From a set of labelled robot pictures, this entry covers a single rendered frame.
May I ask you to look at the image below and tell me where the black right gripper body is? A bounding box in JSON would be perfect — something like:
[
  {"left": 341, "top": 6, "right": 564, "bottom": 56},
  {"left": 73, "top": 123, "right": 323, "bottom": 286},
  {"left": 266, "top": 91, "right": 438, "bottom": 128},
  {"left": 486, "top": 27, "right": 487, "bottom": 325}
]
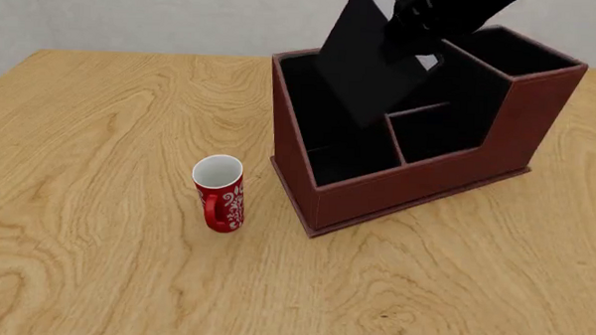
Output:
[{"left": 385, "top": 0, "right": 438, "bottom": 32}]

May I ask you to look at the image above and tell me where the black book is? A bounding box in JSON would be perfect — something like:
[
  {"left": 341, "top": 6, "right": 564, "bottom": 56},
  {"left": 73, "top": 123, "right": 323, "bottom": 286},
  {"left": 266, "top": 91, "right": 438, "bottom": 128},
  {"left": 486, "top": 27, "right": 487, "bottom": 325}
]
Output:
[{"left": 314, "top": 0, "right": 447, "bottom": 134}]

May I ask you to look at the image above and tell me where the red-brown desk caddy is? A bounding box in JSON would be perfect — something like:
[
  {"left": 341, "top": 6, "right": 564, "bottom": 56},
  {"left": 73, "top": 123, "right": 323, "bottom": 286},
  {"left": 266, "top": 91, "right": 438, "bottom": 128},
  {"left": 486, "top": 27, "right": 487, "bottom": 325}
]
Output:
[{"left": 265, "top": 17, "right": 591, "bottom": 250}]

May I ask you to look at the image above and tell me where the red mug with white pattern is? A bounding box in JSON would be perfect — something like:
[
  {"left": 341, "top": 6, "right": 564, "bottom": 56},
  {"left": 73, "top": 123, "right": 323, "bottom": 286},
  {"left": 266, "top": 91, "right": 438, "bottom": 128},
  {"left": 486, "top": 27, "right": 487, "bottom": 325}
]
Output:
[{"left": 190, "top": 153, "right": 247, "bottom": 235}]

